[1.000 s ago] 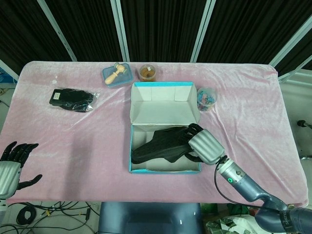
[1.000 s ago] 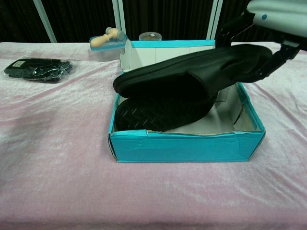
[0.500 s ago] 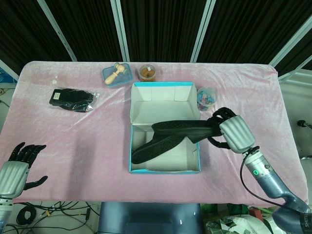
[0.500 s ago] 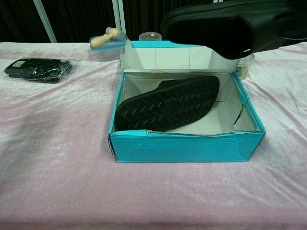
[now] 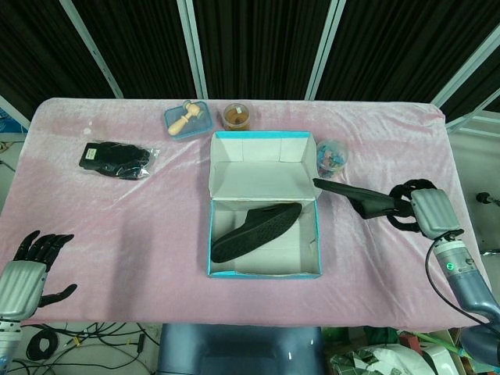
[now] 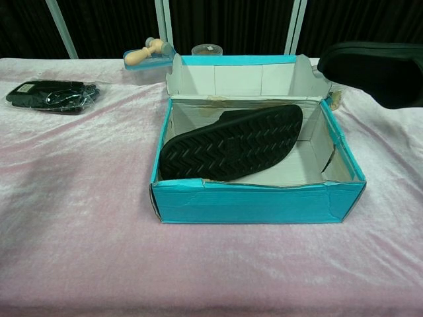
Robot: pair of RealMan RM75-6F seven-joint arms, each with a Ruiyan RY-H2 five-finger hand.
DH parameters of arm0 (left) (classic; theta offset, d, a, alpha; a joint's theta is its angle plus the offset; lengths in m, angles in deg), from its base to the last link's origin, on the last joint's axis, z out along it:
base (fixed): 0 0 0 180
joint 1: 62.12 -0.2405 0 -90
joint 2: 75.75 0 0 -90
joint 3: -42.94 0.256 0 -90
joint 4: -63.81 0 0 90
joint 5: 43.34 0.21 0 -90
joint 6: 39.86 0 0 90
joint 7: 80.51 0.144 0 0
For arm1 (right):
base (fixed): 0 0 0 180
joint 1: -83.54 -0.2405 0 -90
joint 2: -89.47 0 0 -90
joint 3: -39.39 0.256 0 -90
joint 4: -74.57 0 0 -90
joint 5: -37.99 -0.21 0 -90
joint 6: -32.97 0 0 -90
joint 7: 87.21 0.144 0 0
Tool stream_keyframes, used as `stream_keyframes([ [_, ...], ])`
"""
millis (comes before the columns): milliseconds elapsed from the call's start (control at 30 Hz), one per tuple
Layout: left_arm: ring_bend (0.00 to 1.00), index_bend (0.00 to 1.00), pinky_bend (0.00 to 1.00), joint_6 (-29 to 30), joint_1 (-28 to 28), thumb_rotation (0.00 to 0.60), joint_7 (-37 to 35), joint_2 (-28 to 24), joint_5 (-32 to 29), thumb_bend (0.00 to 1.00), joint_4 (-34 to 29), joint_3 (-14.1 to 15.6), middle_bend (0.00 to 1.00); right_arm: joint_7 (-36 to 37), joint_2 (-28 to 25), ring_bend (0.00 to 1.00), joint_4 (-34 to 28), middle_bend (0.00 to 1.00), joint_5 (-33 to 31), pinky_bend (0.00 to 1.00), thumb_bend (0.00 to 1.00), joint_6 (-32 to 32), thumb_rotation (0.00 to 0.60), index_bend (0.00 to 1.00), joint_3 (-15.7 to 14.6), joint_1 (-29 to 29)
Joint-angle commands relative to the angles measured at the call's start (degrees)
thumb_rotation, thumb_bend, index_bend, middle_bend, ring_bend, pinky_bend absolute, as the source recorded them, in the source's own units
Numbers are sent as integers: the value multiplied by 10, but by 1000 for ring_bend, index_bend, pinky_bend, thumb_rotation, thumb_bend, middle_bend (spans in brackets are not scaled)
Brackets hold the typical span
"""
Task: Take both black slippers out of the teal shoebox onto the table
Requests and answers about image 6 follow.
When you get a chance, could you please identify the white metal frame post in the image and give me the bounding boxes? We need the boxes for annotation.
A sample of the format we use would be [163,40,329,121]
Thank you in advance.
[154,0,176,54]
[44,0,79,60]
[285,0,311,55]

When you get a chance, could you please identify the clear cup with coloured pieces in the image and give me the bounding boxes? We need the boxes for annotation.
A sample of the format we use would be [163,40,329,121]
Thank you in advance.
[325,81,346,112]

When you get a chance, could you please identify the turquoise cardboard shoe box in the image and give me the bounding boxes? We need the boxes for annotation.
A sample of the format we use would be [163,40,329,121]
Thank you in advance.
[149,53,368,226]

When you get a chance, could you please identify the clear jar with amber contents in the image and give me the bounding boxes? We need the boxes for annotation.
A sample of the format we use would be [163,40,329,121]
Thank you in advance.
[191,44,223,57]

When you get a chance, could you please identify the black gloves in plastic bag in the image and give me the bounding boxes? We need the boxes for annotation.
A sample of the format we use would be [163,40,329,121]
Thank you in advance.
[5,79,102,117]

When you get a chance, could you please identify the black sandal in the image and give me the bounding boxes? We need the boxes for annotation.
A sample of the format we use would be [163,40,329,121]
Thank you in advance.
[159,104,304,183]
[317,41,423,111]

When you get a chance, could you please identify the blue lidded plastic container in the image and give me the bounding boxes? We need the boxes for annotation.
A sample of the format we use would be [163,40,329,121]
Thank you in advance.
[123,48,176,85]

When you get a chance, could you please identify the pink velvet tablecloth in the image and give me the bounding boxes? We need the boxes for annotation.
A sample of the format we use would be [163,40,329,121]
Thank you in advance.
[0,57,423,317]

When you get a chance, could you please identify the small wooden mallet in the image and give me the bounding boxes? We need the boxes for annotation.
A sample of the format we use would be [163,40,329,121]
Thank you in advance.
[124,36,174,66]

